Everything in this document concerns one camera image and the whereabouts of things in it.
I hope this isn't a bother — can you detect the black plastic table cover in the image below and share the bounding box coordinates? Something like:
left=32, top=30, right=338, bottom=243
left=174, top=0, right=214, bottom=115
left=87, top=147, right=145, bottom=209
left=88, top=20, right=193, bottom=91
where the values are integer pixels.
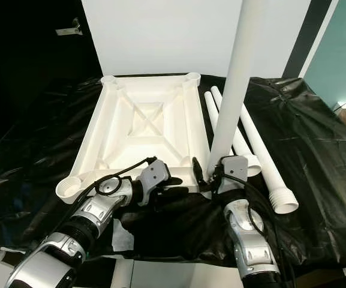
left=0, top=73, right=346, bottom=271

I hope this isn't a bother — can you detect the black wall pillar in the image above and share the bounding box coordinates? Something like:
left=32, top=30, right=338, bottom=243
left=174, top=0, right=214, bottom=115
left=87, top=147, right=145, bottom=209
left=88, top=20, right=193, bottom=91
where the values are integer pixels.
left=281, top=0, right=334, bottom=79

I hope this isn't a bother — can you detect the silver door handle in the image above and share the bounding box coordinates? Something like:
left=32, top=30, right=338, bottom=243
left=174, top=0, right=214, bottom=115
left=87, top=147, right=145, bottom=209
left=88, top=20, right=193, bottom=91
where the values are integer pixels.
left=56, top=18, right=83, bottom=37

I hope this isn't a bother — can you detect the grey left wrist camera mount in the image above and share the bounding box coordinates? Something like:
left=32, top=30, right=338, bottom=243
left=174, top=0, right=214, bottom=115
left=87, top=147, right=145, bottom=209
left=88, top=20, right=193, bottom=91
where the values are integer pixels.
left=136, top=158, right=173, bottom=208

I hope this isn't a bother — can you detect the black door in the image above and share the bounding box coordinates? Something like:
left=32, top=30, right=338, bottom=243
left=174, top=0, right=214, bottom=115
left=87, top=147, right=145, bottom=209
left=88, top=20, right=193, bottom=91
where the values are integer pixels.
left=0, top=0, right=104, bottom=151

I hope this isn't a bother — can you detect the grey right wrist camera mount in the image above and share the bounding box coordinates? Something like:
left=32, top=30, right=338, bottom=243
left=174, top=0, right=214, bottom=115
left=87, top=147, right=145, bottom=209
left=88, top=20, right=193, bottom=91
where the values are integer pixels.
left=219, top=155, right=250, bottom=194

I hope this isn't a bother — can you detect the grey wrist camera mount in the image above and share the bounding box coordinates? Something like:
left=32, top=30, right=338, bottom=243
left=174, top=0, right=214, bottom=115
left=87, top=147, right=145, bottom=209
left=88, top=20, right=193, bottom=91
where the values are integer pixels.
left=219, top=155, right=250, bottom=194
left=136, top=158, right=173, bottom=208

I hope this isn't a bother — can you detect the teal glass panel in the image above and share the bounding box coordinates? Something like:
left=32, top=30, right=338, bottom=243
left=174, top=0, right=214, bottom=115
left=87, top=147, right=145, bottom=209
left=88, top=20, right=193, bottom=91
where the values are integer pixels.
left=305, top=0, right=346, bottom=109

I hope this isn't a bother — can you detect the white tapered table leg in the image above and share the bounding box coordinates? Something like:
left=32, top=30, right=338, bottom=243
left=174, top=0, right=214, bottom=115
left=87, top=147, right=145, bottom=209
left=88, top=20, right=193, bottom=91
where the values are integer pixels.
left=240, top=103, right=300, bottom=215
left=211, top=86, right=263, bottom=178
left=204, top=91, right=221, bottom=151
left=206, top=0, right=267, bottom=181

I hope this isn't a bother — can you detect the white plastic table top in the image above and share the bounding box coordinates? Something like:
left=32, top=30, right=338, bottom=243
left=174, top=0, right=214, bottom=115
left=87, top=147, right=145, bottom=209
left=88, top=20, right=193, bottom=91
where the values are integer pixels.
left=56, top=72, right=215, bottom=202

